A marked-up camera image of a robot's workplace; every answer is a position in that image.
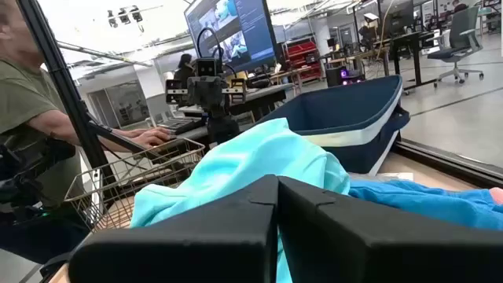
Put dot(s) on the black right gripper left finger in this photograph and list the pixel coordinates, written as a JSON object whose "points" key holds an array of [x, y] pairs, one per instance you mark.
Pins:
{"points": [[177, 251]]}

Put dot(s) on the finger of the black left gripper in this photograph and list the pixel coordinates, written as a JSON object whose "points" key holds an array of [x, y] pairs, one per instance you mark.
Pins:
{"points": [[175, 92], [238, 91]]}

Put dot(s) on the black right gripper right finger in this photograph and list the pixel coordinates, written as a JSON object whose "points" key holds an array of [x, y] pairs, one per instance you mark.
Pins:
{"points": [[393, 251]]}

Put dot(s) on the blue cloth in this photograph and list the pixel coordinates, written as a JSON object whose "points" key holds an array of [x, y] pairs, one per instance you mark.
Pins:
{"points": [[432, 204]]}

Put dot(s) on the turquoise cloth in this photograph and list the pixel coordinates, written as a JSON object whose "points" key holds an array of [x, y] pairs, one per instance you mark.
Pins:
{"points": [[243, 165]]}

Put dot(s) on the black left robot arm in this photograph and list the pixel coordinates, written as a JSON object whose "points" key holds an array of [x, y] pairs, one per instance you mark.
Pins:
{"points": [[222, 129]]}

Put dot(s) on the person's forearm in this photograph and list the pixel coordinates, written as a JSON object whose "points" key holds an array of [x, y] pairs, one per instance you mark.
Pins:
{"points": [[59, 126]]}

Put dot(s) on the person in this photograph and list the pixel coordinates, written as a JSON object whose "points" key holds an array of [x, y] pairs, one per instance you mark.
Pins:
{"points": [[19, 94], [184, 70]]}

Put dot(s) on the grey desk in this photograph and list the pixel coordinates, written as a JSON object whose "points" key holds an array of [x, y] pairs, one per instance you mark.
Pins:
{"points": [[267, 94]]}

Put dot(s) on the black keyboard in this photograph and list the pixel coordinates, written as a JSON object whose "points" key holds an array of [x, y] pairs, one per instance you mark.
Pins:
{"points": [[177, 125]]}

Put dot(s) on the person's hand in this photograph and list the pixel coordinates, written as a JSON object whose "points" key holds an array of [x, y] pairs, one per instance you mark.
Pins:
{"points": [[153, 137]]}

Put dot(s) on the computer monitor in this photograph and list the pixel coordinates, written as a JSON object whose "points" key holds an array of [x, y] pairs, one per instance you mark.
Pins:
{"points": [[232, 31]]}

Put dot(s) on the red storage shelf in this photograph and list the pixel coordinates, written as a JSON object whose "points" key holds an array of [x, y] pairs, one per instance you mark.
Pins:
{"points": [[304, 59]]}

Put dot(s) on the ceiling light fixture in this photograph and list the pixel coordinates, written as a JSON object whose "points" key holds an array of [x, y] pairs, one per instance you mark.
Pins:
{"points": [[125, 16]]}

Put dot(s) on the computer tower with lights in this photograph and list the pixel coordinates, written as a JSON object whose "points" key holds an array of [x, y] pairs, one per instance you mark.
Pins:
{"points": [[334, 76]]}

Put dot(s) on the navy fabric bin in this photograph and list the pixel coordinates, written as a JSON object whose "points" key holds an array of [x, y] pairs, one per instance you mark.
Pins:
{"points": [[346, 110]]}

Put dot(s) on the black standing desk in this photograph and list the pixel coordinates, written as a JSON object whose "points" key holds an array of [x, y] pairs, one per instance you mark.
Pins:
{"points": [[408, 43]]}

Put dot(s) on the grey office chair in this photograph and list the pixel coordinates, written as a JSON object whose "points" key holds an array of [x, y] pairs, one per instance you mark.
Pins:
{"points": [[460, 39]]}

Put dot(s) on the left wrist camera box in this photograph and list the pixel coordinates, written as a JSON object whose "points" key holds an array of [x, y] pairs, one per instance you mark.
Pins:
{"points": [[206, 67]]}

